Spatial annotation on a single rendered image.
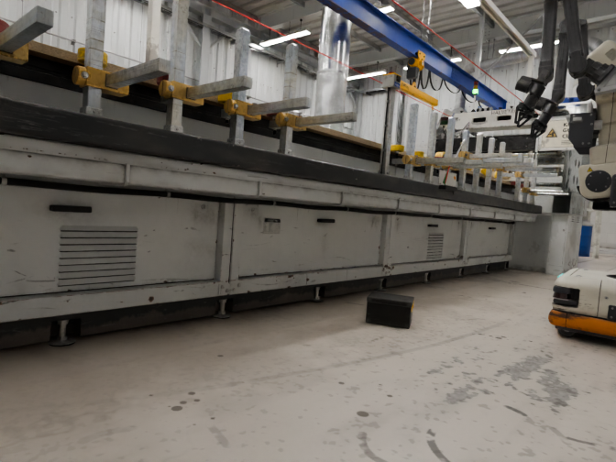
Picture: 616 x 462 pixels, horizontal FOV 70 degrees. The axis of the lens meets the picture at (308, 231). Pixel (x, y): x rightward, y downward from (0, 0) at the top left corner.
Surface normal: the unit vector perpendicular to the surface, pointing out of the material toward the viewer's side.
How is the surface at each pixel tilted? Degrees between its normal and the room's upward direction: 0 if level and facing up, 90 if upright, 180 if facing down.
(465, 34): 90
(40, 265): 90
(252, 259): 90
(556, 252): 90
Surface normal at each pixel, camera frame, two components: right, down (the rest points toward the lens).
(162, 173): 0.74, 0.09
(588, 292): -0.59, 0.00
